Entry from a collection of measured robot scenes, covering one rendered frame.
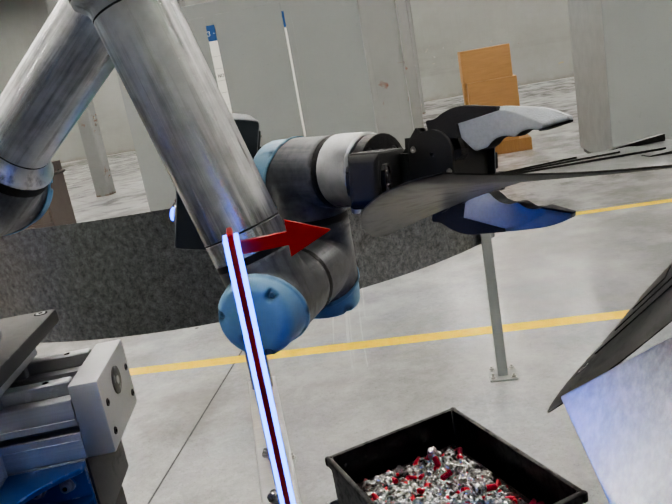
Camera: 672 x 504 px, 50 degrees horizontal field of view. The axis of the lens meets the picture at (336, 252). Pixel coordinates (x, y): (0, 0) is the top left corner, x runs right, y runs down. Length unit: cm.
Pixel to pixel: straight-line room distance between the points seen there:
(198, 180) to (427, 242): 197
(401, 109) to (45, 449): 413
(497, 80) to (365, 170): 807
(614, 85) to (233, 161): 612
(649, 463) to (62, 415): 61
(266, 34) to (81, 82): 582
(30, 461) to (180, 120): 45
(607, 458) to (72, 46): 66
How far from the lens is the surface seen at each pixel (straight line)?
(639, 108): 674
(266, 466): 85
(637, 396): 56
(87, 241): 244
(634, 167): 45
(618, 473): 56
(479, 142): 60
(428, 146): 62
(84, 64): 86
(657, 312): 69
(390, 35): 480
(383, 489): 78
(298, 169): 72
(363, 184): 56
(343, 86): 655
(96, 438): 88
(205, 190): 64
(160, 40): 65
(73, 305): 254
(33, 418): 88
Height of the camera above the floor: 128
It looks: 14 degrees down
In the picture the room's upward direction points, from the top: 10 degrees counter-clockwise
